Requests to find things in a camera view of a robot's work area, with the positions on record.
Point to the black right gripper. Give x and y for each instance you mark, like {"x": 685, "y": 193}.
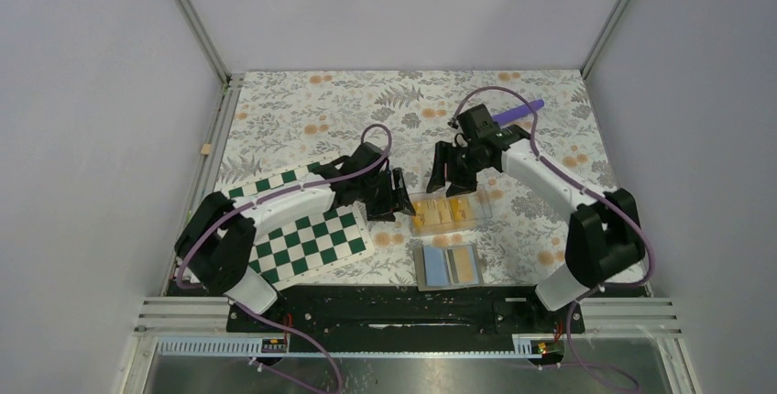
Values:
{"x": 444, "y": 153}

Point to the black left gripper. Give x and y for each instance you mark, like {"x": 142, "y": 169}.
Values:
{"x": 397, "y": 200}

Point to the gold VIP card stack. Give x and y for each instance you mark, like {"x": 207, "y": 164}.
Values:
{"x": 441, "y": 212}

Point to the clear acrylic card box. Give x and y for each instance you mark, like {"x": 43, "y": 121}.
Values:
{"x": 478, "y": 199}

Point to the grey card holder wallet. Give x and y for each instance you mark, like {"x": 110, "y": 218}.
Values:
{"x": 432, "y": 269}

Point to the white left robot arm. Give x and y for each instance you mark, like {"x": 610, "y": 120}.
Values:
{"x": 215, "y": 244}

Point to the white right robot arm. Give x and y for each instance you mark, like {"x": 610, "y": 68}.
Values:
{"x": 603, "y": 237}

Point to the green white chessboard mat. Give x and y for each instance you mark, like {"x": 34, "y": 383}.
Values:
{"x": 312, "y": 249}

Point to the purple cylindrical tool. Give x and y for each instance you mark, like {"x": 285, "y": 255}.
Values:
{"x": 518, "y": 112}

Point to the floral patterned table mat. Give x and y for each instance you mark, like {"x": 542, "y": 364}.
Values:
{"x": 285, "y": 118}

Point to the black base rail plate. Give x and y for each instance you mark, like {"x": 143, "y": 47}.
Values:
{"x": 403, "y": 319}

